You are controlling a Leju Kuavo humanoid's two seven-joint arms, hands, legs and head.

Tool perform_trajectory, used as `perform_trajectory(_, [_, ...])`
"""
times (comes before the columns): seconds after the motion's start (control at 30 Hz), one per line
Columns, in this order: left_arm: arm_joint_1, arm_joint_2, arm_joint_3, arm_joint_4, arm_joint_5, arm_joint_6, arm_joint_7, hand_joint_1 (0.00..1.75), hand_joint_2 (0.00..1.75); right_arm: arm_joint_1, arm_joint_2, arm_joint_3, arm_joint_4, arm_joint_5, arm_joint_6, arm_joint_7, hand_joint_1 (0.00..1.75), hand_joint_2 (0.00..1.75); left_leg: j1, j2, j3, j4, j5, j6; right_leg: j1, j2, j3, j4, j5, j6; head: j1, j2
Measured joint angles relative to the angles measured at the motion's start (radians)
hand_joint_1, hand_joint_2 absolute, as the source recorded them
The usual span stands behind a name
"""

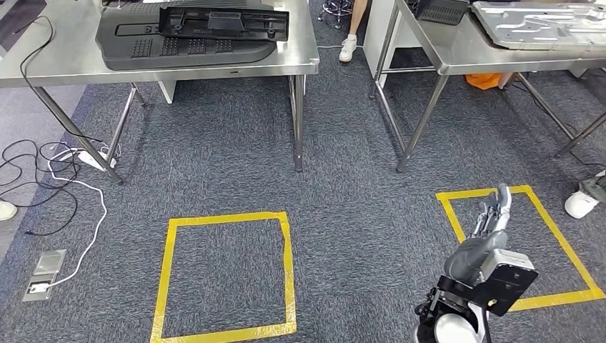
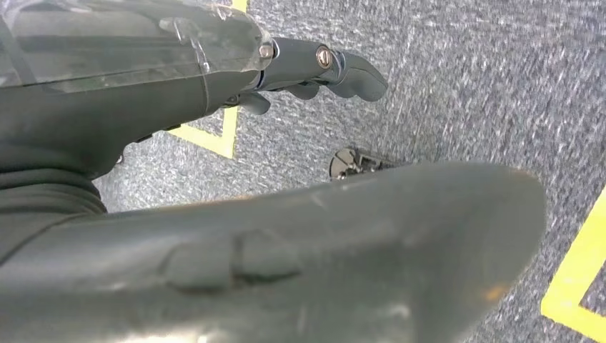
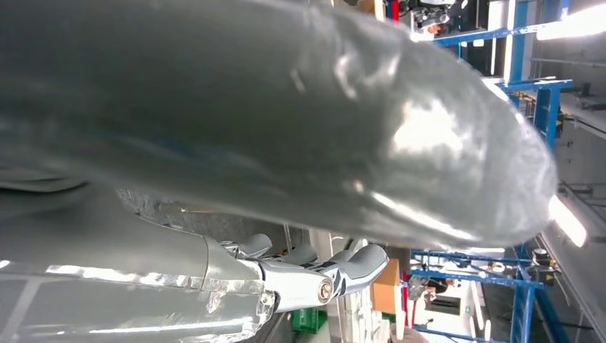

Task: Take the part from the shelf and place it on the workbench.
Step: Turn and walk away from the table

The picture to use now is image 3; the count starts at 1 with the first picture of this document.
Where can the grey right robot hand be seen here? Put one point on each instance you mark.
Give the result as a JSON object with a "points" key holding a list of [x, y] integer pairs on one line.
{"points": [[236, 94]]}

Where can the blue metal shelf rack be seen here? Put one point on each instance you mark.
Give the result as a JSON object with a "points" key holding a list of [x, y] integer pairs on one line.
{"points": [[547, 109], [523, 303]]}

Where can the green plastic crate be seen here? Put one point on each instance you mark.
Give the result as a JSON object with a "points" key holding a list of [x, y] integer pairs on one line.
{"points": [[308, 322]]}

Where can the brown cardboard box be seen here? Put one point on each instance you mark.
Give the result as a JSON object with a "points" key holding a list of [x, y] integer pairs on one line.
{"points": [[386, 289]]}

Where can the long ceiling light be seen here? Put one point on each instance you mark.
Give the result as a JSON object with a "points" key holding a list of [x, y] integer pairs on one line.
{"points": [[568, 222], [573, 23]]}

